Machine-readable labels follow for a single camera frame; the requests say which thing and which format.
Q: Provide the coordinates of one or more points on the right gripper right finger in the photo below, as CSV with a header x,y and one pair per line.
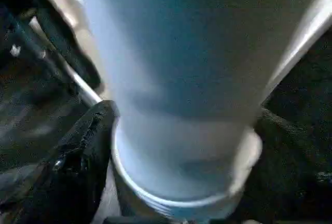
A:
x,y
290,182

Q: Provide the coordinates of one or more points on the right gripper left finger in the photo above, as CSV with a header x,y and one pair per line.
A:
x,y
67,177

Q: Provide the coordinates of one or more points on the white plastic table leg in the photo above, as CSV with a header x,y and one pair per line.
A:
x,y
192,68

